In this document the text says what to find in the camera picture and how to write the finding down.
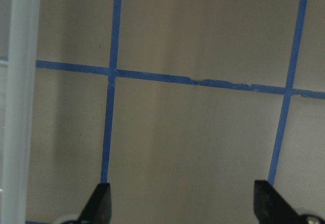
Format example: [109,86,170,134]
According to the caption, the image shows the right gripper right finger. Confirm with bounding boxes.
[254,180,305,224]

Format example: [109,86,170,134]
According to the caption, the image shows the clear box lid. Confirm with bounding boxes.
[1,0,40,223]

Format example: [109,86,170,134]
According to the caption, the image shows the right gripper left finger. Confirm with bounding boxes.
[78,183,112,224]

